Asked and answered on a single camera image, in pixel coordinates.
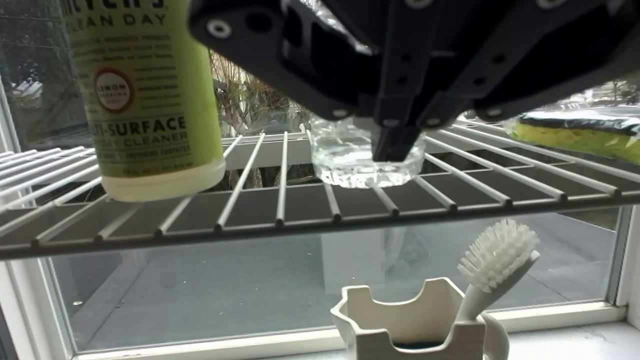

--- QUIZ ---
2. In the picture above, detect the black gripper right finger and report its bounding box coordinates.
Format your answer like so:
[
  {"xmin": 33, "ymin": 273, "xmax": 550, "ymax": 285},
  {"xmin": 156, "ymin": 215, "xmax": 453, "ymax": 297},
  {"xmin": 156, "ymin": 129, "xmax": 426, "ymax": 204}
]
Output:
[{"xmin": 375, "ymin": 0, "xmax": 640, "ymax": 161}]

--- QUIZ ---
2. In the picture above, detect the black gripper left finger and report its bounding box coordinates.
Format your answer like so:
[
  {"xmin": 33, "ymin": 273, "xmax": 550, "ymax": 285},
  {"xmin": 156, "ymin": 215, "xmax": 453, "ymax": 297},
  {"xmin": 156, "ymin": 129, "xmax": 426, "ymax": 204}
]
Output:
[{"xmin": 189, "ymin": 0, "xmax": 390, "ymax": 120}]

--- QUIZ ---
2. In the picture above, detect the clear plastic water bottle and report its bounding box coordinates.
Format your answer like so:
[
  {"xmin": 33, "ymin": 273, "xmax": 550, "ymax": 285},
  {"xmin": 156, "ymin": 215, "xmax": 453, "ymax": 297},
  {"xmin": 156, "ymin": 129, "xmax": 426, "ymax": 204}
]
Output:
[{"xmin": 306, "ymin": 118, "xmax": 426, "ymax": 188}]

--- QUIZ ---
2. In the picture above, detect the green cleaner spray bottle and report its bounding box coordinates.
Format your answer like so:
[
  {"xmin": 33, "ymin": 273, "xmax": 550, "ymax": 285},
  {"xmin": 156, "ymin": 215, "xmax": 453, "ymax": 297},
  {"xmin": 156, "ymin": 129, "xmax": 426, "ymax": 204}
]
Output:
[{"xmin": 57, "ymin": 0, "xmax": 226, "ymax": 202}]

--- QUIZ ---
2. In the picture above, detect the yellow green sponge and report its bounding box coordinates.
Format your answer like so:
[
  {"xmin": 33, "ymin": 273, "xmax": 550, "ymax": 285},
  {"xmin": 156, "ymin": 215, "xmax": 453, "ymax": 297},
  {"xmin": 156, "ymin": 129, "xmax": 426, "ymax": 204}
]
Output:
[{"xmin": 509, "ymin": 107, "xmax": 640, "ymax": 164}]

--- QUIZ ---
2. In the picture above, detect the white dish brush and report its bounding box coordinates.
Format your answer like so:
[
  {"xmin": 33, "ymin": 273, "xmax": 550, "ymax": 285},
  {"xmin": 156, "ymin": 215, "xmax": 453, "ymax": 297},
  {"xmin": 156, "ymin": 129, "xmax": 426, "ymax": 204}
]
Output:
[{"xmin": 457, "ymin": 217, "xmax": 540, "ymax": 321}]

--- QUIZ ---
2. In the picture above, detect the white wire shelf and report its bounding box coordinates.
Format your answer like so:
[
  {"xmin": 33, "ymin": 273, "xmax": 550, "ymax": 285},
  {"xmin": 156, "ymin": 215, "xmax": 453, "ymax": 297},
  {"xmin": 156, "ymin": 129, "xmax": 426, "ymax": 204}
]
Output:
[{"xmin": 0, "ymin": 120, "xmax": 640, "ymax": 259}]

